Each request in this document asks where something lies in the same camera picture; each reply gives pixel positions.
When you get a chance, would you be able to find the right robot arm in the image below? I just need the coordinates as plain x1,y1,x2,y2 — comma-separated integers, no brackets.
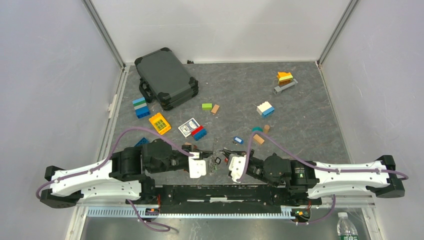
220,148,405,204

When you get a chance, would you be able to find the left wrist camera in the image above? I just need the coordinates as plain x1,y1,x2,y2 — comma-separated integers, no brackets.
188,152,208,179

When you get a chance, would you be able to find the tan wooden block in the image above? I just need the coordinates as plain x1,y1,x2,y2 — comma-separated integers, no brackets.
210,104,220,115

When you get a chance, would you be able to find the orange wooden block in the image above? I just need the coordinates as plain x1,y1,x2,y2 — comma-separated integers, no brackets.
252,134,265,145

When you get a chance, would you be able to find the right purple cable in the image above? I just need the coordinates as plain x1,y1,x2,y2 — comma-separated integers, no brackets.
237,130,410,226

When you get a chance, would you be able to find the red blue lego block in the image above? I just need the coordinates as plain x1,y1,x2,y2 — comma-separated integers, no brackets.
191,125,207,141

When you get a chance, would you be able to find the purple cable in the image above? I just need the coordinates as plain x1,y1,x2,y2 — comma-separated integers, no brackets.
35,126,196,233
237,130,410,226

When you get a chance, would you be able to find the teal wooden block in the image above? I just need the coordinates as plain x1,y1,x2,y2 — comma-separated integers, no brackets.
252,126,263,132

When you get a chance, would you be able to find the playing card box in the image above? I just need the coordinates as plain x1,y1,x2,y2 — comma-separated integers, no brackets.
178,117,200,138

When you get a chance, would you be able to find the plastic water bottle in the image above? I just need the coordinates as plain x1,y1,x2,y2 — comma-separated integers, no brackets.
337,212,359,240

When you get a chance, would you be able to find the black hard case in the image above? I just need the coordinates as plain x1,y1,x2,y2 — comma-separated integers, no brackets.
134,47,199,111

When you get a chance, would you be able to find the blue green white lego stack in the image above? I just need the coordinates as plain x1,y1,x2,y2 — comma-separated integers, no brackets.
132,97,151,119

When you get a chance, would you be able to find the blue lego brick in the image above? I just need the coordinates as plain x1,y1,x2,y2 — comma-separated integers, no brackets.
134,137,150,147

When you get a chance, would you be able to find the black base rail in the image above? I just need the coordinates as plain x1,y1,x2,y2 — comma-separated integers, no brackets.
133,184,322,214

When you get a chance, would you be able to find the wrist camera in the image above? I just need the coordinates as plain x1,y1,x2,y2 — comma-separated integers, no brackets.
228,154,246,183
188,152,208,179

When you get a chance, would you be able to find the grey lego piece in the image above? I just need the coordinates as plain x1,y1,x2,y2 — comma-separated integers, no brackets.
273,78,298,95

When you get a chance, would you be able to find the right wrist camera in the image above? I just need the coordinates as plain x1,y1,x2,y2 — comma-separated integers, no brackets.
228,154,246,183

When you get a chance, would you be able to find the yellow lego plate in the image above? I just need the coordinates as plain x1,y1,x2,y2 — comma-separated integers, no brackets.
149,112,172,135

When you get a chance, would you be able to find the tan wooden cylinder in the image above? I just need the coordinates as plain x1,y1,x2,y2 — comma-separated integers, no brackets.
263,124,271,134

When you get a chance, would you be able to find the metal keyring plate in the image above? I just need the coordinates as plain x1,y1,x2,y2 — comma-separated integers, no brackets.
208,137,220,175

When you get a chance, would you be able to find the blue key tag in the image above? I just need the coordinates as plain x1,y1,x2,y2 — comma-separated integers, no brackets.
232,136,244,145

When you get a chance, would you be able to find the white blue lego block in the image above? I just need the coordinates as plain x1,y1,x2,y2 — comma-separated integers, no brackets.
256,101,275,118

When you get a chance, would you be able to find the white cable duct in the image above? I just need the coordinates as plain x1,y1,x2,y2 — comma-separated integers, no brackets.
86,206,295,220

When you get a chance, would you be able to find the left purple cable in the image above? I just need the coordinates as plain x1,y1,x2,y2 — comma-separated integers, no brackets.
35,126,196,233

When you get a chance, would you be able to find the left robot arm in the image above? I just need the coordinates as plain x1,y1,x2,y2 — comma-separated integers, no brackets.
36,138,213,209

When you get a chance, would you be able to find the green lego brick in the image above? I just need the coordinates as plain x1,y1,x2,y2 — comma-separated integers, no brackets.
201,103,213,111

